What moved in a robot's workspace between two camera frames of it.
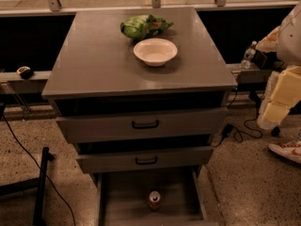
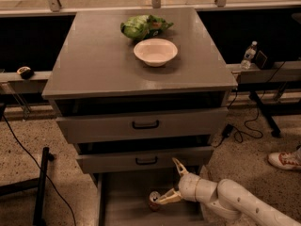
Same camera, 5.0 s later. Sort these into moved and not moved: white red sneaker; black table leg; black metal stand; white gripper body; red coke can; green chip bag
Moved: white gripper body; white red sneaker
Not moved: green chip bag; black table leg; black metal stand; red coke can
